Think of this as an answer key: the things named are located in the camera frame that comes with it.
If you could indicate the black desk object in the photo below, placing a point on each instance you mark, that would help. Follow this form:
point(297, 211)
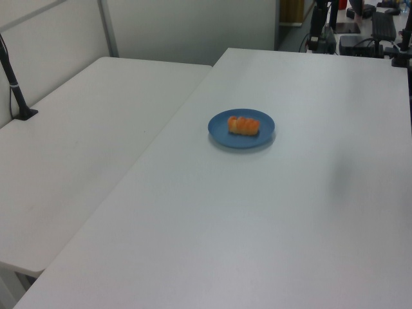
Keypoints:
point(367, 11)

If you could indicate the black clamp mount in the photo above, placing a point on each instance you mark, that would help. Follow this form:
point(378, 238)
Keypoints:
point(400, 58)

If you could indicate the black monitor stand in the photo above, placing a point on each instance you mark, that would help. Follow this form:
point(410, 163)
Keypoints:
point(347, 28)

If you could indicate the orange glazed bread roll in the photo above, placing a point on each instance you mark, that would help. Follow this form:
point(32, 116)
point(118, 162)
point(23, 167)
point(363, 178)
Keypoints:
point(244, 126)

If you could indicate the blue round plate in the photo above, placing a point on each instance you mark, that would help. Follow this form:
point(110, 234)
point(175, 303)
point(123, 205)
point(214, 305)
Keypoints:
point(219, 132)

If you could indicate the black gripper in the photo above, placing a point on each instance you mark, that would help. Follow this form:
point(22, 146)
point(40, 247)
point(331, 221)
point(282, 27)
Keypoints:
point(317, 22)

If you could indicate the black flat device box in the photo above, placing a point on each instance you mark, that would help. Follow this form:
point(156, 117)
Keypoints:
point(349, 42)

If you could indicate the wooden door panel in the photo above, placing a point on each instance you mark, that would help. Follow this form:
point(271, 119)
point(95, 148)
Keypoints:
point(291, 11)

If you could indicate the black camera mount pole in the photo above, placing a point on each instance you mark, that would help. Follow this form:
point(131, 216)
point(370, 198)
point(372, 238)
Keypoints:
point(17, 96)

